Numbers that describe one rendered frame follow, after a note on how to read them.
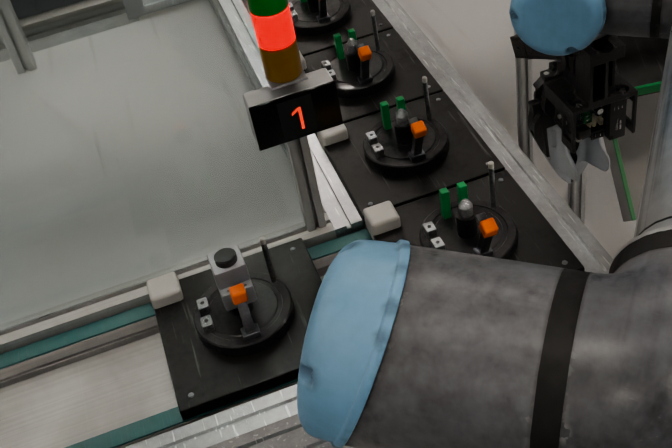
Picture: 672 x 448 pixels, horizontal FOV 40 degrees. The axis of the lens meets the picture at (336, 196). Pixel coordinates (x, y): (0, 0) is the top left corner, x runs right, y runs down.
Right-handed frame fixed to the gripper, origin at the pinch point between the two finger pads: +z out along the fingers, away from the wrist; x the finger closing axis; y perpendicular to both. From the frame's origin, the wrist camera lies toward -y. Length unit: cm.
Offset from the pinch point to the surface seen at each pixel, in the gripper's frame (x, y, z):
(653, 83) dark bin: 18.5, -11.8, 2.3
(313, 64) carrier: -11, -77, 26
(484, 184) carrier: 2.4, -29.8, 26.2
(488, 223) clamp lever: -5.0, -11.7, 16.1
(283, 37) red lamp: -23.5, -29.4, -9.4
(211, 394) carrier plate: -46, -9, 26
